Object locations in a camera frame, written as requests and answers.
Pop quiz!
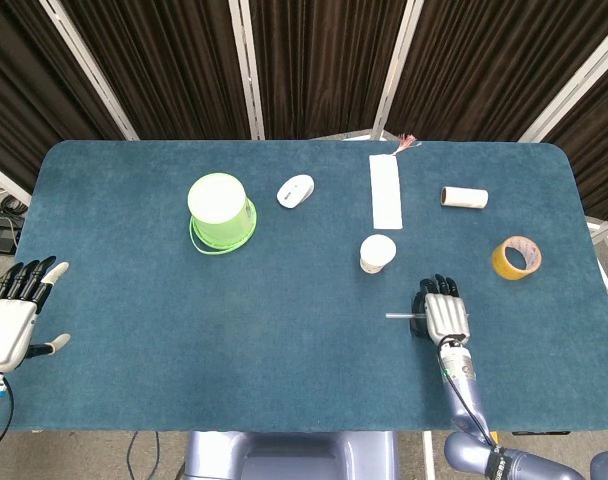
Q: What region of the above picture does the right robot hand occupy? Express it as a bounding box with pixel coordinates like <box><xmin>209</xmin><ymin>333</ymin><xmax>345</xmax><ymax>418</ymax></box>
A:
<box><xmin>410</xmin><ymin>273</ymin><xmax>471</xmax><ymax>347</ymax></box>

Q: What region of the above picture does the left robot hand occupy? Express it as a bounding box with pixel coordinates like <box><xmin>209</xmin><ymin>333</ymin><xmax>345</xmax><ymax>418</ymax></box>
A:
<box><xmin>0</xmin><ymin>255</ymin><xmax>71</xmax><ymax>374</ymax></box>

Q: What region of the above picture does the thin metal rod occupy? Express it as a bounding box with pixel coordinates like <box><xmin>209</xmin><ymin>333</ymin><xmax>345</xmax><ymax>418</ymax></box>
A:
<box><xmin>385</xmin><ymin>311</ymin><xmax>471</xmax><ymax>321</ymax></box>

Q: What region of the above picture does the white paper cup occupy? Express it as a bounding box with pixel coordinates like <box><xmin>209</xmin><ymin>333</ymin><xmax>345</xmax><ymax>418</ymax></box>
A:
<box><xmin>359</xmin><ymin>233</ymin><xmax>398</xmax><ymax>275</ymax></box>

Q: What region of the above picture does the yellow tape roll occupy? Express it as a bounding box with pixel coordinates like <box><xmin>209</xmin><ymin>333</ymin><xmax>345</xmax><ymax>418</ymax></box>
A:
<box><xmin>491</xmin><ymin>235</ymin><xmax>544</xmax><ymax>281</ymax></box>

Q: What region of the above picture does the cardboard tube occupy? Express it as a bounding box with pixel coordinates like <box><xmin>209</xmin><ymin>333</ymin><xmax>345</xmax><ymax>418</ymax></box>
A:
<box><xmin>439</xmin><ymin>186</ymin><xmax>489</xmax><ymax>211</ymax></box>

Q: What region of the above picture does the white table leg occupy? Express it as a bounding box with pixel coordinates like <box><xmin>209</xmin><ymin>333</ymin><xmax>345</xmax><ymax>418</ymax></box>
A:
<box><xmin>421</xmin><ymin>430</ymin><xmax>436</xmax><ymax>480</ymax></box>

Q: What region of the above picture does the white computer mouse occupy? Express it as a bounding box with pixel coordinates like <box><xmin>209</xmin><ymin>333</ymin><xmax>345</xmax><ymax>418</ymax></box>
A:
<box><xmin>276</xmin><ymin>174</ymin><xmax>316</xmax><ymax>209</ymax></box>

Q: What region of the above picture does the blue table cloth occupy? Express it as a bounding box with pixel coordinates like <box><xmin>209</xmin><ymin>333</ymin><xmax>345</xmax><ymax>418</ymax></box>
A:
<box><xmin>6</xmin><ymin>138</ymin><xmax>608</xmax><ymax>434</ymax></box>

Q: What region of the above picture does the grey robot torso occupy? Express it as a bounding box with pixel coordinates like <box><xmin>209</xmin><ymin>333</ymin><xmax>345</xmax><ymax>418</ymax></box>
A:
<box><xmin>181</xmin><ymin>430</ymin><xmax>400</xmax><ymax>480</ymax></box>

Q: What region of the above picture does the brown curtain screen panel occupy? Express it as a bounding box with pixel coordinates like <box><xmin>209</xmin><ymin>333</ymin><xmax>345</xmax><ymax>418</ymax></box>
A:
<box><xmin>518</xmin><ymin>29</ymin><xmax>608</xmax><ymax>261</ymax></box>
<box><xmin>38</xmin><ymin>0</ymin><xmax>265</xmax><ymax>141</ymax></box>
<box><xmin>0</xmin><ymin>0</ymin><xmax>138</xmax><ymax>201</ymax></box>
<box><xmin>373</xmin><ymin>0</ymin><xmax>608</xmax><ymax>144</ymax></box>
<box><xmin>228</xmin><ymin>0</ymin><xmax>420</xmax><ymax>141</ymax></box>

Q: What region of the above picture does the green plastic bucket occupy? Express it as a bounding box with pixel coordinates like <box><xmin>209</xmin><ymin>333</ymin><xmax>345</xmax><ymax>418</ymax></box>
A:
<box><xmin>186</xmin><ymin>172</ymin><xmax>259</xmax><ymax>256</ymax></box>

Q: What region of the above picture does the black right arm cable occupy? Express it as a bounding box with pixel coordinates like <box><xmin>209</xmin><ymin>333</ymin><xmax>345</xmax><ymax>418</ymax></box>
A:
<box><xmin>436</xmin><ymin>345</ymin><xmax>501</xmax><ymax>450</ymax></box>

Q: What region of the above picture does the black floor cable bundle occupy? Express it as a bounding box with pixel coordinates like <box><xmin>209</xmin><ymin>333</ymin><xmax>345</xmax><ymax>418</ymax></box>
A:
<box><xmin>0</xmin><ymin>182</ymin><xmax>28</xmax><ymax>251</ymax></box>

